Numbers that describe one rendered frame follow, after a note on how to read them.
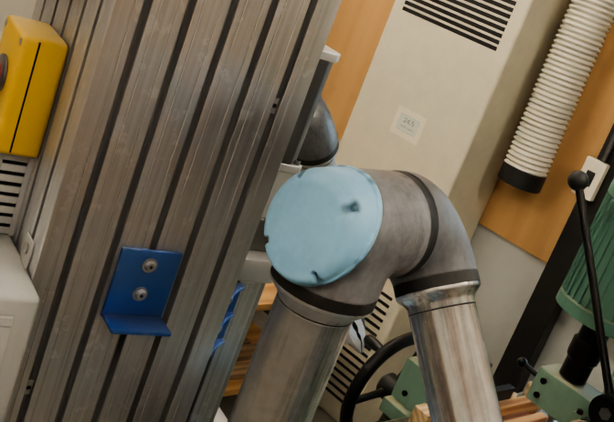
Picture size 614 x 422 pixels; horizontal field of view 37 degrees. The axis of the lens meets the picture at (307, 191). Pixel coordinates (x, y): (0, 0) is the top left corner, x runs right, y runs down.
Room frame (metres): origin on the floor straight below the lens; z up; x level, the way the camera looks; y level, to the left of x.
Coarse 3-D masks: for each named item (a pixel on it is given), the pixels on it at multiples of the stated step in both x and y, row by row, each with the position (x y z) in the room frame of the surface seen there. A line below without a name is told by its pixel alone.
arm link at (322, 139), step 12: (324, 108) 1.58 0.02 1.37; (312, 120) 1.55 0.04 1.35; (324, 120) 1.57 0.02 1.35; (312, 132) 1.55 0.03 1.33; (324, 132) 1.57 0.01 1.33; (336, 132) 1.61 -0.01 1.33; (312, 144) 1.56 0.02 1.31; (324, 144) 1.57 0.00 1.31; (336, 144) 1.60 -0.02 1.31; (300, 156) 1.57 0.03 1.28; (312, 156) 1.57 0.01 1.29; (324, 156) 1.58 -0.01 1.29
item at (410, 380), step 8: (408, 360) 1.63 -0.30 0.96; (416, 360) 1.63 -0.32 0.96; (408, 368) 1.62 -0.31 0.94; (416, 368) 1.61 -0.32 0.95; (400, 376) 1.63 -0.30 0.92; (408, 376) 1.62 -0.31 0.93; (416, 376) 1.61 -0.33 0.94; (400, 384) 1.63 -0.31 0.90; (408, 384) 1.61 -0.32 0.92; (416, 384) 1.60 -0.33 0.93; (392, 392) 1.63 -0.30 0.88; (400, 392) 1.62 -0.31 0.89; (408, 392) 1.61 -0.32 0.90; (416, 392) 1.60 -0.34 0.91; (424, 392) 1.59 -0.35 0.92; (400, 400) 1.62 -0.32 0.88; (408, 400) 1.60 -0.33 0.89; (416, 400) 1.59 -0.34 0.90; (424, 400) 1.58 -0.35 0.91; (408, 408) 1.60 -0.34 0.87
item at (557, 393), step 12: (540, 372) 1.56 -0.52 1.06; (552, 372) 1.55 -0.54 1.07; (540, 384) 1.55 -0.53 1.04; (552, 384) 1.54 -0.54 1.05; (564, 384) 1.52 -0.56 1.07; (576, 384) 1.54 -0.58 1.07; (588, 384) 1.56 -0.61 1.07; (528, 396) 1.56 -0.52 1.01; (540, 396) 1.54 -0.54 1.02; (552, 396) 1.53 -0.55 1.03; (564, 396) 1.52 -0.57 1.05; (576, 396) 1.50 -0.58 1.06; (588, 396) 1.50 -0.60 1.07; (552, 408) 1.52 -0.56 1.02; (564, 408) 1.51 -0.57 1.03; (576, 408) 1.50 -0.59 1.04; (564, 420) 1.50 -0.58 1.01
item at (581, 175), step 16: (576, 176) 1.50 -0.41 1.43; (576, 192) 1.50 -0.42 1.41; (592, 256) 1.45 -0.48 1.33; (592, 272) 1.44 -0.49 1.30; (592, 288) 1.43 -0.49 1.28; (592, 304) 1.42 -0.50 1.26; (608, 368) 1.38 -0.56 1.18; (608, 384) 1.37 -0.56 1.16; (592, 400) 1.36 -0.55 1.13; (608, 400) 1.34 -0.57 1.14; (592, 416) 1.35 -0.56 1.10; (608, 416) 1.33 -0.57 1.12
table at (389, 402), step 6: (384, 396) 1.62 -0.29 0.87; (390, 396) 1.63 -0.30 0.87; (516, 396) 1.78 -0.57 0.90; (384, 402) 1.61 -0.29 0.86; (390, 402) 1.61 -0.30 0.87; (396, 402) 1.61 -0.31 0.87; (384, 408) 1.61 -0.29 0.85; (390, 408) 1.60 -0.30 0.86; (396, 408) 1.59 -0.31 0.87; (402, 408) 1.60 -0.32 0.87; (390, 414) 1.60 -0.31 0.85; (396, 414) 1.59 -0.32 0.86; (402, 414) 1.58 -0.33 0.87; (408, 414) 1.59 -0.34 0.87; (546, 414) 1.75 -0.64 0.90; (390, 420) 1.48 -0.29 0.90; (396, 420) 1.48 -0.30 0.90; (402, 420) 1.49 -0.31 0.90
